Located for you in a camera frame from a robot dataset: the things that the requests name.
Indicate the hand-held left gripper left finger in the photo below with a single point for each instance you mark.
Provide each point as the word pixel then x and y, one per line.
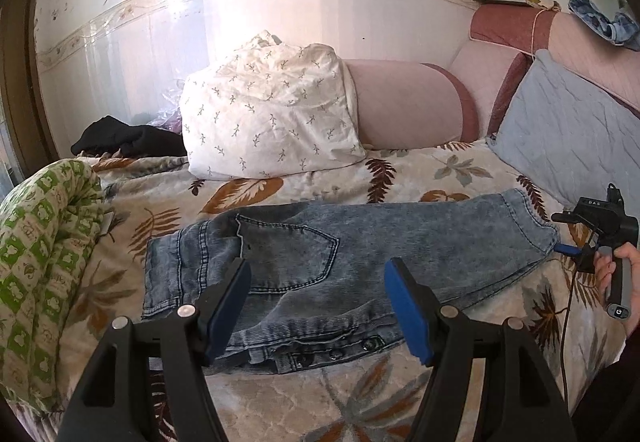
pixel 229 307

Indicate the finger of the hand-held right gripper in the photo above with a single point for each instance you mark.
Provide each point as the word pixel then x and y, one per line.
pixel 566 250

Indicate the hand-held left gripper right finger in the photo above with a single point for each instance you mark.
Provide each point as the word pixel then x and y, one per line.
pixel 407 307

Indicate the blue denim pants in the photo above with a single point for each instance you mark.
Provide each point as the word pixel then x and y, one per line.
pixel 320 272

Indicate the person's right hand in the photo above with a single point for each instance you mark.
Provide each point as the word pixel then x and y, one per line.
pixel 631 282

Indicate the leaf-print bed sheet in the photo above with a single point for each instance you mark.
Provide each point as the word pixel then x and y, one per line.
pixel 350 402

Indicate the grey-blue quilted pillow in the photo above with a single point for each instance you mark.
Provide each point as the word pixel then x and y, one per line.
pixel 565 132

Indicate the green patterned quilt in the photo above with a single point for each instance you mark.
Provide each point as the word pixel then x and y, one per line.
pixel 45 272

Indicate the black cloth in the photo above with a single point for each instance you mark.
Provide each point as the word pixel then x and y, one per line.
pixel 125 140

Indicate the clear plastic bag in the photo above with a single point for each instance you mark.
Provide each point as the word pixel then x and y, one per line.
pixel 167 115

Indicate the white leaf-print pillow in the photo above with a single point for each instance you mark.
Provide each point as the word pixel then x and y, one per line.
pixel 272 110

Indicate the pink bolster cushion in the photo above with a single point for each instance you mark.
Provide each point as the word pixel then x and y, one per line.
pixel 412 102

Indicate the pink padded headboard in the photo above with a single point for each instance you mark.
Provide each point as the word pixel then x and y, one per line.
pixel 550 37

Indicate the blue patterned cloth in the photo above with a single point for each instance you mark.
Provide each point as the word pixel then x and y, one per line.
pixel 602 20

